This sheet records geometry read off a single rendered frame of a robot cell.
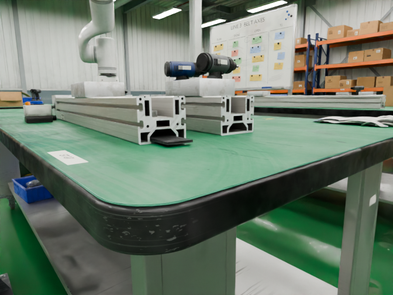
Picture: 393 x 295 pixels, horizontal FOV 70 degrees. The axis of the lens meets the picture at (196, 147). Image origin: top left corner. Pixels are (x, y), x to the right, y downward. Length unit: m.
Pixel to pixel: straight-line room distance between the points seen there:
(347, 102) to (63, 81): 11.55
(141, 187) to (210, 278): 0.21
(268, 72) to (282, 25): 0.58
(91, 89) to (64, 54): 12.07
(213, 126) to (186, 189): 0.38
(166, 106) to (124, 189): 0.31
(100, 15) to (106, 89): 0.50
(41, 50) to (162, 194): 12.45
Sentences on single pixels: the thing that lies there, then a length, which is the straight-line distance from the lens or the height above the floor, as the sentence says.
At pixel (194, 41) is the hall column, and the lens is 9.68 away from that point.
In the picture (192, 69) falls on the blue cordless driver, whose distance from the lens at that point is 1.12.
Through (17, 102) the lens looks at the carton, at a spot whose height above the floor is 0.82.
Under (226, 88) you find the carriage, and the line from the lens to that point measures 0.70.
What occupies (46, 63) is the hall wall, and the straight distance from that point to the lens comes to 12.62.
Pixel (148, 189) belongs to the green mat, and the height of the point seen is 0.78.
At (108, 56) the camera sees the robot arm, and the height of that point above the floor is 1.04.
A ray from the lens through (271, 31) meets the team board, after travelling 4.04.
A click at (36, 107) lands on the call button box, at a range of 1.10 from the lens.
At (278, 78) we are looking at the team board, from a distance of 3.88.
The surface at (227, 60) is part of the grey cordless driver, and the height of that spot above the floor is 0.98.
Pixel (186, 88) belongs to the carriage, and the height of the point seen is 0.88.
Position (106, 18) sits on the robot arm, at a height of 1.17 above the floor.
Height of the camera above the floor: 0.86
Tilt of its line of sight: 10 degrees down
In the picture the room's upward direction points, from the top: straight up
